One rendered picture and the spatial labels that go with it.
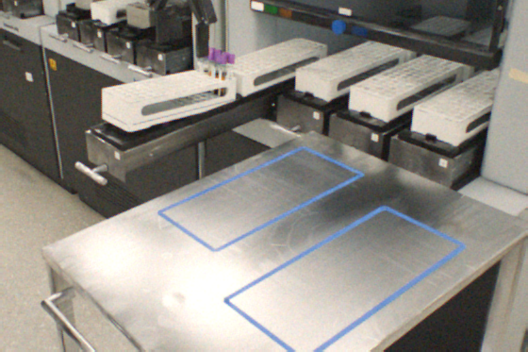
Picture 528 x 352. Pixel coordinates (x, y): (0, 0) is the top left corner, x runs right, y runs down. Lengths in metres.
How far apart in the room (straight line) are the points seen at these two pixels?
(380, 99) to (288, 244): 0.50
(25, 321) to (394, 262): 1.43
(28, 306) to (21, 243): 0.36
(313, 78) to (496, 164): 0.42
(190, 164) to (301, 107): 0.50
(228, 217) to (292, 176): 0.17
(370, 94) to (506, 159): 0.29
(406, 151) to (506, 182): 0.19
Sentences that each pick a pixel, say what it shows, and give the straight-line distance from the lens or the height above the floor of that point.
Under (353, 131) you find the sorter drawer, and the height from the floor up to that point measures 0.79.
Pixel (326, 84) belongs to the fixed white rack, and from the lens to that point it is 1.45.
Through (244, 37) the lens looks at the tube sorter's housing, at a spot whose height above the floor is 0.88.
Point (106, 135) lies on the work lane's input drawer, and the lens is 1.32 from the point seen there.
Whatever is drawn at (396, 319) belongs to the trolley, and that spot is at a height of 0.82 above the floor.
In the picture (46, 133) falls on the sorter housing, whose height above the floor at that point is 0.29.
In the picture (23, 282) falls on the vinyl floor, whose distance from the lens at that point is 2.32.
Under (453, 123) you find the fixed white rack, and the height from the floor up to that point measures 0.86.
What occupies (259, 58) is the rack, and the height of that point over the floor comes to 0.86.
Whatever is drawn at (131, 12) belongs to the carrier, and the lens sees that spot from 2.02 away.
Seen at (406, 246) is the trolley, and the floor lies 0.82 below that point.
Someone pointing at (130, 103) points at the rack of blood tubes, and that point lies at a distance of 1.27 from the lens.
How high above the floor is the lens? 1.39
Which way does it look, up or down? 27 degrees down
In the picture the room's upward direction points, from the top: 2 degrees counter-clockwise
